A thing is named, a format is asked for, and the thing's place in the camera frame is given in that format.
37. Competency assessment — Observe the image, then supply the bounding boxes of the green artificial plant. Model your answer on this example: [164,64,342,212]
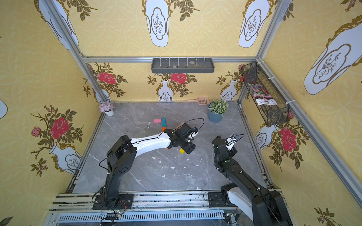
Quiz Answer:
[208,98,229,115]

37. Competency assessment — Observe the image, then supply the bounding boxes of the blue flower pot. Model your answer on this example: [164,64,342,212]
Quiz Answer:
[207,110,223,122]

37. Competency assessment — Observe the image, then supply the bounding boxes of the grey wall shelf tray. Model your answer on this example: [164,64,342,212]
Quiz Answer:
[151,57,215,74]

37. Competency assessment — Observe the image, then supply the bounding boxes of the small white pot purple flowers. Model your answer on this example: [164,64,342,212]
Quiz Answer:
[99,101,115,116]

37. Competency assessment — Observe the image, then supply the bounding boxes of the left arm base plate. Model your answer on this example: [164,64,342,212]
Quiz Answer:
[92,194,134,210]

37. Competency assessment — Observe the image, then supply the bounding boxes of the teal wooden block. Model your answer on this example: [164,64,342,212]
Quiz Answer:
[161,117,166,128]

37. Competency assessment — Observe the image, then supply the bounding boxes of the packet in wire basket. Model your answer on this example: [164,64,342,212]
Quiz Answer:
[248,83,277,105]

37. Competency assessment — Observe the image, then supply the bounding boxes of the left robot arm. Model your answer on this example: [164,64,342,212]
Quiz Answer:
[92,123,199,210]

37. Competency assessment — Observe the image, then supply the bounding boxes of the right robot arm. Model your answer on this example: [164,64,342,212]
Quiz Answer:
[212,135,293,226]

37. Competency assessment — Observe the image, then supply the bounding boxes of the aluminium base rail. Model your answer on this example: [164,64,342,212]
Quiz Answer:
[42,190,295,226]

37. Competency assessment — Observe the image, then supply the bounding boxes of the black wire basket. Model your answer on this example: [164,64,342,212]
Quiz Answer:
[239,62,289,126]

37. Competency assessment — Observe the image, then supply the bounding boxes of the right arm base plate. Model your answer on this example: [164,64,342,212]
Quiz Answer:
[207,192,227,207]

